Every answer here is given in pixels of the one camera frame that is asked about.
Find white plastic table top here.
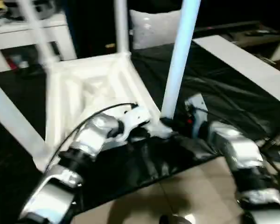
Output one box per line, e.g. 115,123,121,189
33,51,175,172

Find white flat board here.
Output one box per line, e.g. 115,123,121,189
192,35,280,107

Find grey cushion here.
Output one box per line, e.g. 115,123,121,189
129,8,182,49

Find white glass-door cabinet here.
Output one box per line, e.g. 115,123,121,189
0,12,77,73

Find dark round appliance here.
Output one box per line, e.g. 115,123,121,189
0,0,66,24

